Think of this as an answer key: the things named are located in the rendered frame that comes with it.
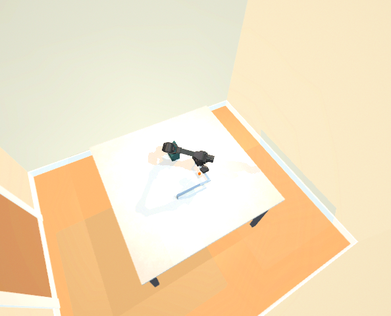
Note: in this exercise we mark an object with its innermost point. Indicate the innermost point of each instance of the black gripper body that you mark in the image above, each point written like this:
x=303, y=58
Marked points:
x=204, y=168

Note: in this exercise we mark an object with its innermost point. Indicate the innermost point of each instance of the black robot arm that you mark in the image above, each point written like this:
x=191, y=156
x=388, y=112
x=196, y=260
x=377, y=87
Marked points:
x=168, y=147

